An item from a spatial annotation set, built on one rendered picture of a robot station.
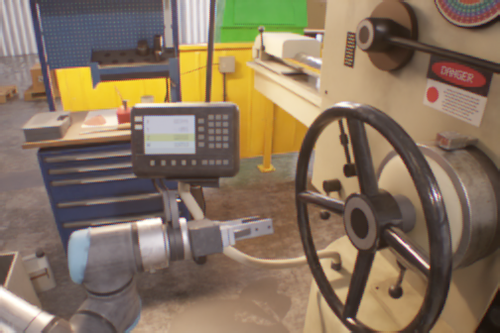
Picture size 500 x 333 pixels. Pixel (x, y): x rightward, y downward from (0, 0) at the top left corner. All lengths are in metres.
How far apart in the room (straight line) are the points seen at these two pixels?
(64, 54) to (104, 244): 1.83
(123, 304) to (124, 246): 0.13
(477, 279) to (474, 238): 0.16
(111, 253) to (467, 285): 0.63
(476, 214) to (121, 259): 0.55
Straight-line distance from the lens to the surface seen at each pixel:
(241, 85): 3.14
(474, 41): 0.65
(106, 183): 2.02
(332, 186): 0.98
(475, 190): 0.57
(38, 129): 1.97
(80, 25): 2.30
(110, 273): 0.62
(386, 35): 0.72
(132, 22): 2.26
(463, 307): 0.76
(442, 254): 0.41
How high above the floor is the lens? 1.60
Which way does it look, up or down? 27 degrees down
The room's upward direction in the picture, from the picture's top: 1 degrees clockwise
